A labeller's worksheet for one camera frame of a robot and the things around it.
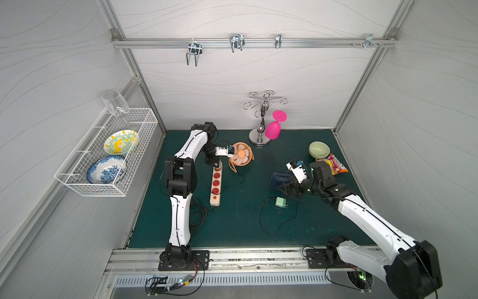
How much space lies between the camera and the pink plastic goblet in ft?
3.04

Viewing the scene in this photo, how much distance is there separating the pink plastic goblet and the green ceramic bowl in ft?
0.72

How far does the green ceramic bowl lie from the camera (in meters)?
1.04
